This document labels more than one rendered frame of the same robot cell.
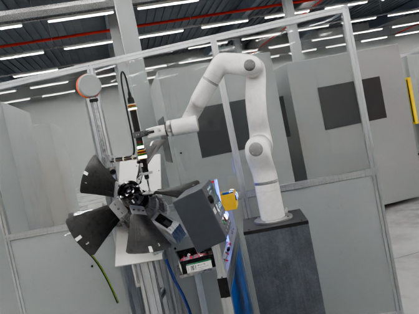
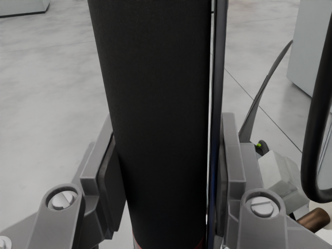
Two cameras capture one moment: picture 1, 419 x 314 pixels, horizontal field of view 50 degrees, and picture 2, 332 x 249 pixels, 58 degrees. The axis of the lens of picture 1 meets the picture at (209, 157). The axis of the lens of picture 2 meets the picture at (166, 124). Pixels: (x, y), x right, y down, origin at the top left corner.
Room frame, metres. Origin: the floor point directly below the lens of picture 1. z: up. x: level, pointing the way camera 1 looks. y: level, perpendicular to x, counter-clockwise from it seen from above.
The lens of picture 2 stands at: (2.34, 0.25, 1.57)
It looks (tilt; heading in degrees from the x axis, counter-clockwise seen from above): 35 degrees down; 91
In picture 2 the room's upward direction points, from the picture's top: 4 degrees counter-clockwise
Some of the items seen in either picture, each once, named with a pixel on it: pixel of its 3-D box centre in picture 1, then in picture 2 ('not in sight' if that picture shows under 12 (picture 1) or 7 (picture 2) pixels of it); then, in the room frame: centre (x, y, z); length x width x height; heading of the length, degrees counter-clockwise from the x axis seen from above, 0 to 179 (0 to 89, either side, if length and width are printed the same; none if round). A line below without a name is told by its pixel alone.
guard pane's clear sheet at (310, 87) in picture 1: (166, 129); not in sight; (3.05, 0.25, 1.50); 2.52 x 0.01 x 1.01; 83
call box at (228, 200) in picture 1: (227, 201); not in sight; (2.59, -0.05, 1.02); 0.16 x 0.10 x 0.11; 173
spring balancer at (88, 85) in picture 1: (88, 86); not in sight; (2.97, 0.68, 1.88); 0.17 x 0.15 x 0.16; 83
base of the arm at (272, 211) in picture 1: (269, 201); not in sight; (2.22, -0.25, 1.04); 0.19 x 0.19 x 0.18
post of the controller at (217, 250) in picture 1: (217, 252); not in sight; (1.77, 0.04, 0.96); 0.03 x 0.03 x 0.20; 83
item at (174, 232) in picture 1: (168, 227); not in sight; (2.36, 0.28, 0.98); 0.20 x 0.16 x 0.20; 173
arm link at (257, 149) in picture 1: (260, 159); not in sight; (2.19, -0.24, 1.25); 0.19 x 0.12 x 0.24; 165
